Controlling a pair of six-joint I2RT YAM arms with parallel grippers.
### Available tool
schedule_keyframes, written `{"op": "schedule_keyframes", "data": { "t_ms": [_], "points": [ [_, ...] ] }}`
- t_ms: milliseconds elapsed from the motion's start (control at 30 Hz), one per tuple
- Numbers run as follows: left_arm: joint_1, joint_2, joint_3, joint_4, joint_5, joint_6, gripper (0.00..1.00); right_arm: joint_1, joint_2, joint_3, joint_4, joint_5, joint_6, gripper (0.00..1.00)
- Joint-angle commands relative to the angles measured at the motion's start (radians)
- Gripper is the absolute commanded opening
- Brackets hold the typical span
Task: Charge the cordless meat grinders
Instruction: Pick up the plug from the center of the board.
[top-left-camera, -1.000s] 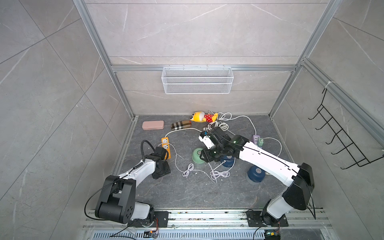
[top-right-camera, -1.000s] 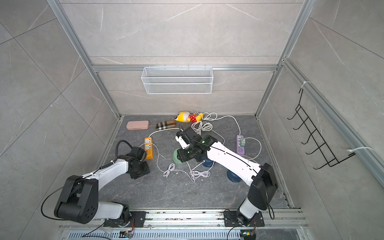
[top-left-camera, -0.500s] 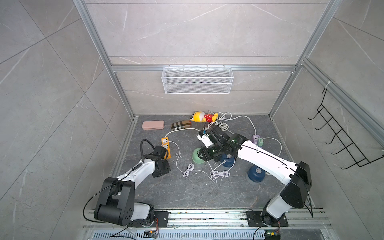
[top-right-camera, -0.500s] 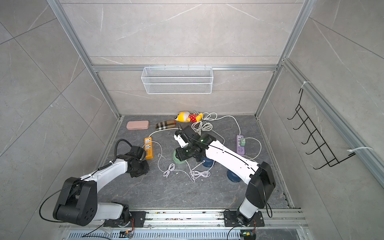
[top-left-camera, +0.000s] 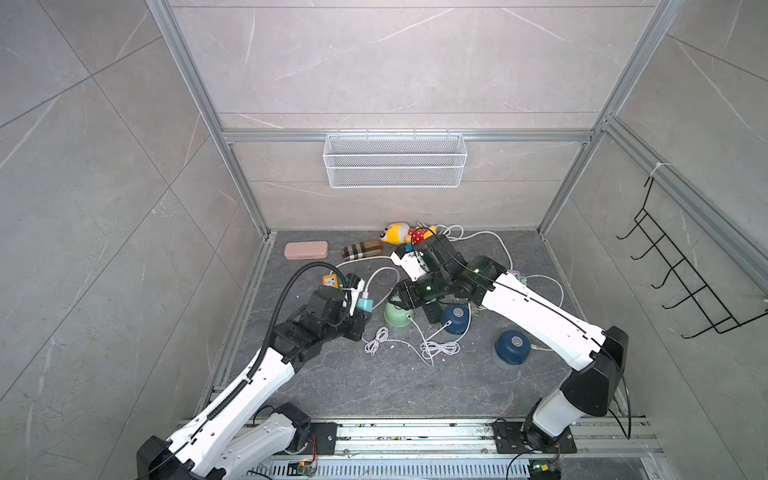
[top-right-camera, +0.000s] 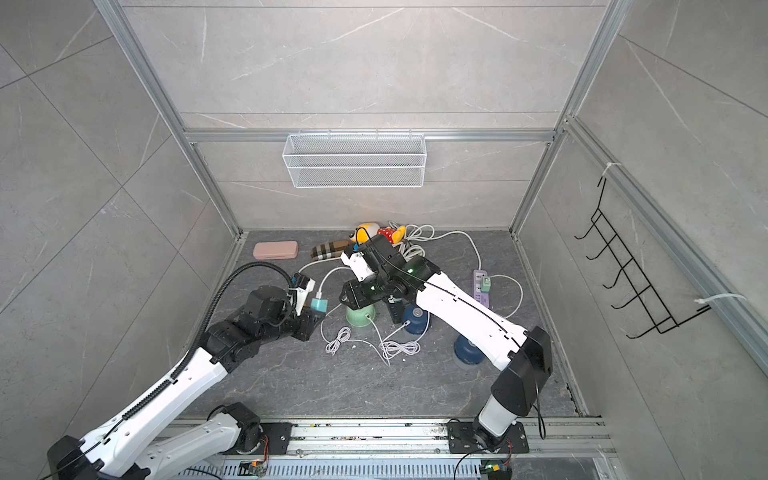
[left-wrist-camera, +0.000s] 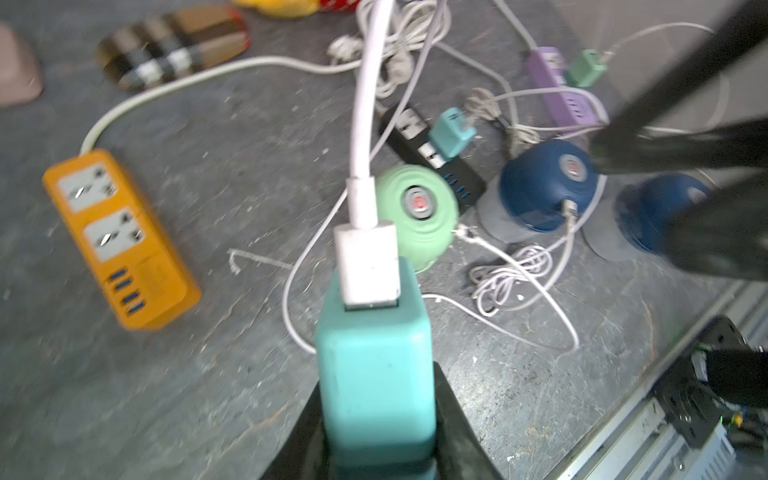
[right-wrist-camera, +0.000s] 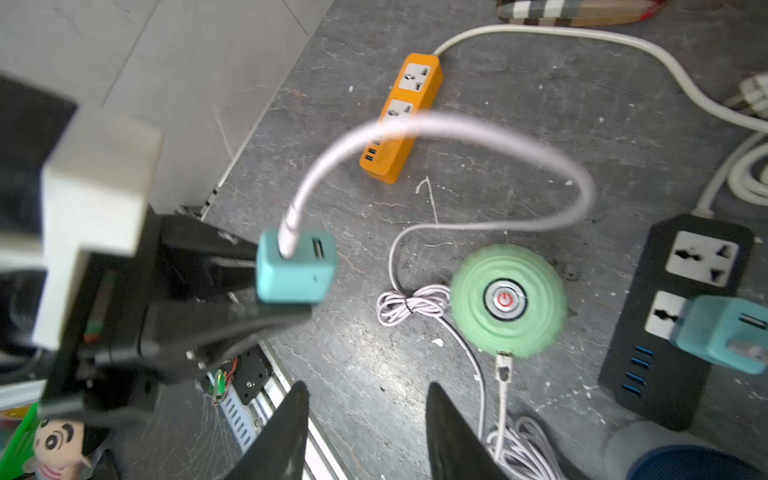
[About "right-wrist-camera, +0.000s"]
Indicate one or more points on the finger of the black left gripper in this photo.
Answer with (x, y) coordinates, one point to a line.
(182, 340)
(204, 261)

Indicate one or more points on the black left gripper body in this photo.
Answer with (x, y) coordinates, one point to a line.
(72, 381)

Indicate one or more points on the teal charger plug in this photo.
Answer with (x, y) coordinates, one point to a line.
(726, 331)
(305, 278)

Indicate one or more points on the green meat grinder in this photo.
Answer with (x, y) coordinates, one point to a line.
(506, 299)

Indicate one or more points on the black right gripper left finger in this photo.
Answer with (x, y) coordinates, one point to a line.
(279, 450)

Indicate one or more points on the orange power strip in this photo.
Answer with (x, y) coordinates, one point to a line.
(415, 89)

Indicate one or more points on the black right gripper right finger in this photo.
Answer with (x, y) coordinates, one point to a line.
(453, 449)

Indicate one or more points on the cartoon doll figure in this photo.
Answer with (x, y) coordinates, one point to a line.
(64, 449)

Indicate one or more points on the black power strip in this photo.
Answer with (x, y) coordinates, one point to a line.
(684, 257)

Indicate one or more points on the blue meat grinder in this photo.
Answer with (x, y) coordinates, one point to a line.
(646, 450)

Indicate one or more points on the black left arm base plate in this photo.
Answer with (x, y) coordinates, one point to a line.
(241, 377)

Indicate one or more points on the green plastic basket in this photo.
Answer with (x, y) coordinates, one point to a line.
(18, 427)

